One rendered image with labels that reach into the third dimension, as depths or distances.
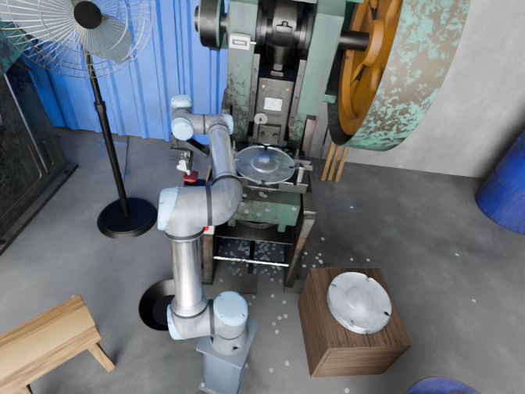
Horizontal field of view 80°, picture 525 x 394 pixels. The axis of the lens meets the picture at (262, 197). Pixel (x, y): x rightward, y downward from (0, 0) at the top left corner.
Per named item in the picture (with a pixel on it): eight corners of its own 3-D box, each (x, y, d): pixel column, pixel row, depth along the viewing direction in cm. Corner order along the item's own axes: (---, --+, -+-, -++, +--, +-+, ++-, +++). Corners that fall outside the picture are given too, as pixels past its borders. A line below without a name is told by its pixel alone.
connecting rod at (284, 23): (288, 100, 130) (305, 5, 107) (258, 96, 129) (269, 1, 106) (287, 80, 145) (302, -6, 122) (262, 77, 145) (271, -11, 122)
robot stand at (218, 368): (234, 405, 142) (241, 368, 112) (198, 388, 146) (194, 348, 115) (249, 364, 156) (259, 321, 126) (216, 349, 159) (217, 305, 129)
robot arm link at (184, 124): (203, 122, 109) (201, 107, 117) (169, 122, 107) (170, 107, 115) (204, 141, 114) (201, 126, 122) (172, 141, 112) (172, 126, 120)
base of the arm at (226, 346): (239, 361, 114) (241, 350, 107) (201, 345, 116) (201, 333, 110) (254, 324, 125) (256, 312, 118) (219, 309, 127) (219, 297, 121)
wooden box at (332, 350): (383, 374, 159) (412, 345, 136) (310, 377, 154) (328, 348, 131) (358, 302, 189) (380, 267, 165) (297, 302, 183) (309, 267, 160)
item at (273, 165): (294, 151, 160) (294, 149, 160) (295, 187, 139) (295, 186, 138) (237, 144, 159) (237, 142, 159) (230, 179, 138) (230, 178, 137)
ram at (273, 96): (283, 146, 142) (296, 82, 122) (251, 142, 141) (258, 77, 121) (283, 127, 155) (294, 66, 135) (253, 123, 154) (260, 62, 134)
